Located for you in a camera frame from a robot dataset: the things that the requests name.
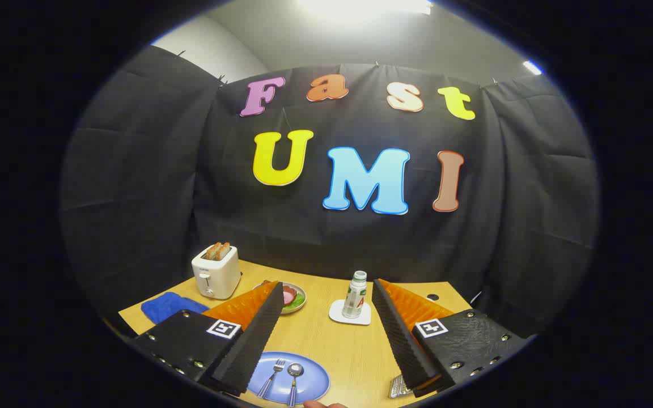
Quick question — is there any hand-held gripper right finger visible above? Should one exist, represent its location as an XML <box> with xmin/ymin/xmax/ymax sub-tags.
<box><xmin>372</xmin><ymin>278</ymin><xmax>531</xmax><ymax>397</ymax></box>

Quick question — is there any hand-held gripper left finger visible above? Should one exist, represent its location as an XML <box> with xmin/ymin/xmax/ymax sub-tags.
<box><xmin>128</xmin><ymin>280</ymin><xmax>285</xmax><ymax>396</ymax></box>

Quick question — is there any fork with checkered handle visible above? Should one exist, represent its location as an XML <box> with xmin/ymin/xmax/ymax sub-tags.
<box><xmin>257</xmin><ymin>359</ymin><xmax>286</xmax><ymax>398</ymax></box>

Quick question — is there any spoon with checkered handle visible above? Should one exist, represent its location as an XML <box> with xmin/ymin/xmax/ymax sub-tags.
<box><xmin>287</xmin><ymin>363</ymin><xmax>305</xmax><ymax>407</ymax></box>

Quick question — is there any white square coaster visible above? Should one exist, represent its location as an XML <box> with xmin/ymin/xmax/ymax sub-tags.
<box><xmin>328</xmin><ymin>299</ymin><xmax>372</xmax><ymax>326</ymax></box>

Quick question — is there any grey food plate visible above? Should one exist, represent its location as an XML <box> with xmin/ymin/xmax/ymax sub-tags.
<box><xmin>253</xmin><ymin>282</ymin><xmax>307</xmax><ymax>315</ymax></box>

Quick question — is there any white green drink bottle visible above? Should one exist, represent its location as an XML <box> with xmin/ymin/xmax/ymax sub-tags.
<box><xmin>342</xmin><ymin>270</ymin><xmax>368</xmax><ymax>319</ymax></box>

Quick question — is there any blue round plate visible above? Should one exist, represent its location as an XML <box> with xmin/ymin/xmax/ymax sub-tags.
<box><xmin>245</xmin><ymin>351</ymin><xmax>330</xmax><ymax>404</ymax></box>

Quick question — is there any white toaster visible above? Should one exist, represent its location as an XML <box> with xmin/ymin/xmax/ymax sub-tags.
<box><xmin>192</xmin><ymin>245</ymin><xmax>242</xmax><ymax>300</ymax></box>

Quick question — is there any blue folded cloth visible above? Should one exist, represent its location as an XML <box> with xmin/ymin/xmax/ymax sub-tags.
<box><xmin>141</xmin><ymin>292</ymin><xmax>209</xmax><ymax>325</ymax></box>

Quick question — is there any large ceiling light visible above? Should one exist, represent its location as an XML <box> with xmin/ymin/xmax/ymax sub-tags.
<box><xmin>295</xmin><ymin>0</ymin><xmax>434</xmax><ymax>18</ymax></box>

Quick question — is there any metal wire cutlery rack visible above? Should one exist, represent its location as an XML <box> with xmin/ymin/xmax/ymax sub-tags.
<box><xmin>389</xmin><ymin>374</ymin><xmax>418</xmax><ymax>399</ymax></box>

